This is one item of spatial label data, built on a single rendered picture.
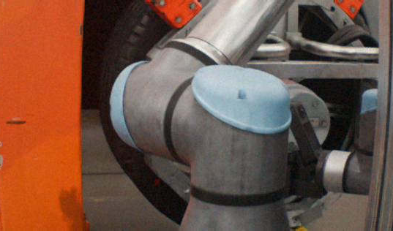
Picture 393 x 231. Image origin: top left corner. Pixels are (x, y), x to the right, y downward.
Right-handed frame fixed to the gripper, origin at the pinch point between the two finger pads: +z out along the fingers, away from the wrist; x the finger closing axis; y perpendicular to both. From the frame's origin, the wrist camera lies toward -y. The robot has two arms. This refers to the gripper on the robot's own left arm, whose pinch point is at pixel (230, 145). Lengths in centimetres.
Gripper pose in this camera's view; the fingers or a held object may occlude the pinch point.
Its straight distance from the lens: 167.0
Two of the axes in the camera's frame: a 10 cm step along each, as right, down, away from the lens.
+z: -8.8, -1.2, 4.7
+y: -0.3, 9.8, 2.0
